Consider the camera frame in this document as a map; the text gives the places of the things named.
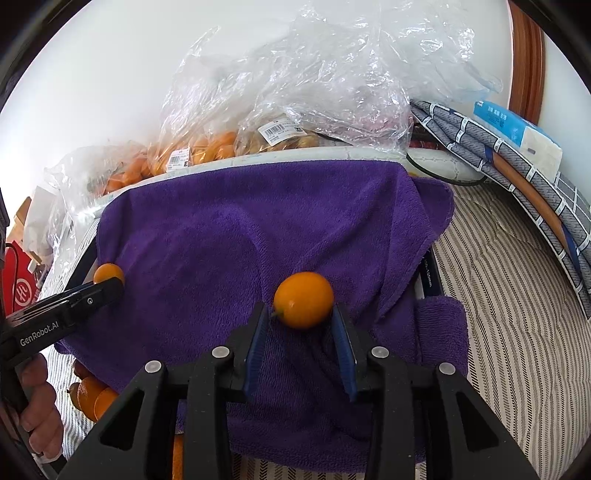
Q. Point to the cardboard box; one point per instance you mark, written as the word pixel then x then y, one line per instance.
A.
pixel 23 212

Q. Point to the brown wooden frame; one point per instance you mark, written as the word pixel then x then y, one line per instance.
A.
pixel 526 60

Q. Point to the blue and white tissue pack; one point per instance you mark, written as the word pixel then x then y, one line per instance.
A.
pixel 531 134

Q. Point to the person's left hand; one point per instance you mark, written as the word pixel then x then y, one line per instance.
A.
pixel 44 415

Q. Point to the striped bed sheet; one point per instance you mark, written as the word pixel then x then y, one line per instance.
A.
pixel 508 323

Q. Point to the white plastic bag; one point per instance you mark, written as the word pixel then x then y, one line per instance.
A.
pixel 39 226

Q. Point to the purple towel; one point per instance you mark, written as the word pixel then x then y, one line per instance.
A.
pixel 254 230

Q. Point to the clear bag of brown fruits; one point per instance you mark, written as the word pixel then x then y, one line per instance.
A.
pixel 258 143

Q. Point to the red box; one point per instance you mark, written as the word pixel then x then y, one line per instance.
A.
pixel 23 295

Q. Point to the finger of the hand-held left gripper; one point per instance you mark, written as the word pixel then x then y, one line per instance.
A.
pixel 92 297

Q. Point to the white pad with black rim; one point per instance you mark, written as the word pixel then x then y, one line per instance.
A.
pixel 438 164

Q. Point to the grey patterned folded quilt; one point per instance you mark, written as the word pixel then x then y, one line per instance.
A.
pixel 521 184

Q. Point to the clear bag of small oranges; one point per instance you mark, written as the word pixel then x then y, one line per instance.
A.
pixel 207 147

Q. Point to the small orange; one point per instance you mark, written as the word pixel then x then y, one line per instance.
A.
pixel 108 272
pixel 304 300

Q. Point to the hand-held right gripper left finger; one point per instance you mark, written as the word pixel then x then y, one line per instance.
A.
pixel 256 350

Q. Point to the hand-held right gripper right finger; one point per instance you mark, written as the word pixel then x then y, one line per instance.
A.
pixel 344 350

